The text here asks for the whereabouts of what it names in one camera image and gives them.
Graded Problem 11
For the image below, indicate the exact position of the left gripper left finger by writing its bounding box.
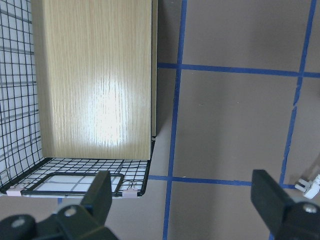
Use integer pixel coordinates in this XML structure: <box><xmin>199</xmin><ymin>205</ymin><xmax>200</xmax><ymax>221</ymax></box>
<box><xmin>55</xmin><ymin>171</ymin><xmax>113</xmax><ymax>240</ymax></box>

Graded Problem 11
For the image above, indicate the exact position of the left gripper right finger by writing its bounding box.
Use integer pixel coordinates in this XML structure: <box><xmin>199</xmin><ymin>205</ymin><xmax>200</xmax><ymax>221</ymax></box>
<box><xmin>250</xmin><ymin>169</ymin><xmax>320</xmax><ymax>240</ymax></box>

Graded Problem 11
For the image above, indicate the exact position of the white toaster power cord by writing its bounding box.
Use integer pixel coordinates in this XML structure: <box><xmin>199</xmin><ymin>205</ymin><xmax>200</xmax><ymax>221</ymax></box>
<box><xmin>294</xmin><ymin>172</ymin><xmax>320</xmax><ymax>200</ymax></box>

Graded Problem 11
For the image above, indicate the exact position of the checkered wire basket wooden shelf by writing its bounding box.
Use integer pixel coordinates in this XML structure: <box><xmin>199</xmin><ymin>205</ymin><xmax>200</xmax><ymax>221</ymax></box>
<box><xmin>0</xmin><ymin>0</ymin><xmax>158</xmax><ymax>198</ymax></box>

